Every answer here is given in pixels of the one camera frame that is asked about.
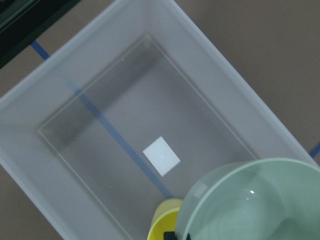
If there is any yellow cup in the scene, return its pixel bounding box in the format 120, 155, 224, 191
147, 198, 183, 240

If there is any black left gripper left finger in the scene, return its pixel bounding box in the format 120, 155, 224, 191
163, 231, 177, 240

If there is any clear plastic storage box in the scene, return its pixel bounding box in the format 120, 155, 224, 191
0, 0, 315, 240

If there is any mint green bowl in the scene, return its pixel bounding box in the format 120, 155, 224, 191
175, 158, 320, 240

